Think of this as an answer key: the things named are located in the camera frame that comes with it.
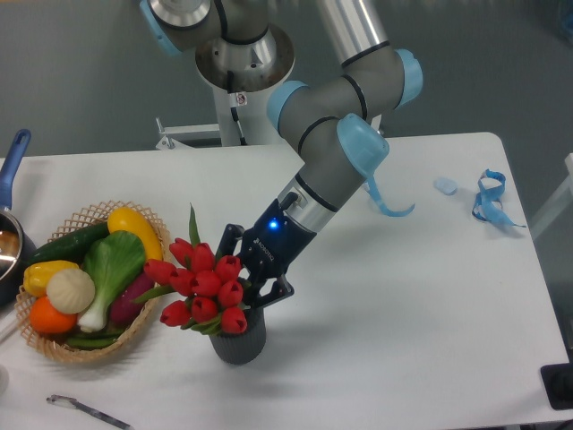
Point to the curled blue ribbon strip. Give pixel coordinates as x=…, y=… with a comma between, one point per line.
x=373, y=191

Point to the yellow squash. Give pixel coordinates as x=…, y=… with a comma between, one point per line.
x=133, y=240

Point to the black device at edge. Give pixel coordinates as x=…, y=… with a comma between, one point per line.
x=557, y=381

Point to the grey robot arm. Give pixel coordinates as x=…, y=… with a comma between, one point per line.
x=246, y=60

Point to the purple sweet potato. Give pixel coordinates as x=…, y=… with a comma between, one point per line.
x=124, y=310

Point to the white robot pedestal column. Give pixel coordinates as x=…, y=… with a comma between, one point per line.
x=242, y=117

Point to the grey pen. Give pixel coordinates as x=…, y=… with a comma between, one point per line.
x=72, y=403

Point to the knotted blue ribbon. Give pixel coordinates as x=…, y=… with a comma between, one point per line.
x=488, y=206

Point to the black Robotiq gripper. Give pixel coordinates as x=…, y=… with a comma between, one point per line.
x=267, y=249

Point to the white object right edge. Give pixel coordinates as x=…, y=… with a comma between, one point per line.
x=557, y=203

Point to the green bok choy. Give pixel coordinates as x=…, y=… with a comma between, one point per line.
x=110, y=279

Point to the red tulip bouquet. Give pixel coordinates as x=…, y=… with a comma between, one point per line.
x=209, y=285

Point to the green pea pod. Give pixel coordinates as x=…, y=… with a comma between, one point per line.
x=94, y=340

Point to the yellow bell pepper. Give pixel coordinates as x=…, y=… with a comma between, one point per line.
x=37, y=275

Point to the orange fruit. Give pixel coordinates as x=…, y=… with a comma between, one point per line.
x=44, y=318

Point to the green cucumber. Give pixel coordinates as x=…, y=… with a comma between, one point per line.
x=71, y=247

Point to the blue handled saucepan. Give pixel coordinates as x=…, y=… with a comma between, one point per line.
x=16, y=246

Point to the woven wicker basket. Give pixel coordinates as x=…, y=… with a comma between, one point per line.
x=52, y=346

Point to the dark grey ribbed vase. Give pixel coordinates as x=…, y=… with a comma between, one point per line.
x=240, y=349

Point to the small light blue cap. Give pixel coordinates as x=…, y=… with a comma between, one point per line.
x=445, y=185

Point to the cream steamed bun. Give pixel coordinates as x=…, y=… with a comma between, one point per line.
x=70, y=291

